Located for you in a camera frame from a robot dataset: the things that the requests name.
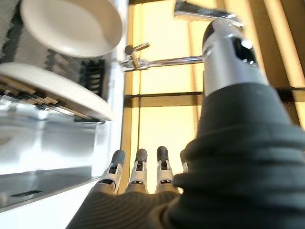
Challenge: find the stainless steel sink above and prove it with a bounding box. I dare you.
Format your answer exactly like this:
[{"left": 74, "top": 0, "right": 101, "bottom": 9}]
[{"left": 0, "top": 0, "right": 125, "bottom": 213}]

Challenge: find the black wooden sink rack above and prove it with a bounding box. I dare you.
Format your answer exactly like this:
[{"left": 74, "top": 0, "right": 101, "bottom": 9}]
[{"left": 0, "top": 0, "right": 107, "bottom": 121}]

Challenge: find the cream ceramic plate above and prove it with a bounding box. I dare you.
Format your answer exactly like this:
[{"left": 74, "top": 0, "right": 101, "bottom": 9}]
[
  {"left": 0, "top": 62, "right": 114, "bottom": 123},
  {"left": 20, "top": 0, "right": 124, "bottom": 58}
]

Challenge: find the chrome kitchen faucet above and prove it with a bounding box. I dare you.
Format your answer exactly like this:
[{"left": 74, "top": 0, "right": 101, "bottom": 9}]
[{"left": 119, "top": 0, "right": 245, "bottom": 72}]

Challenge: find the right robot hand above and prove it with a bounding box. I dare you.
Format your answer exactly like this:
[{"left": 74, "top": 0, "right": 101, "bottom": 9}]
[{"left": 66, "top": 20, "right": 305, "bottom": 229}]

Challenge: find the yellow window with dark frame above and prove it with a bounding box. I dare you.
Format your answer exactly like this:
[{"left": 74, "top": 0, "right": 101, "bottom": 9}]
[{"left": 122, "top": 0, "right": 305, "bottom": 194}]

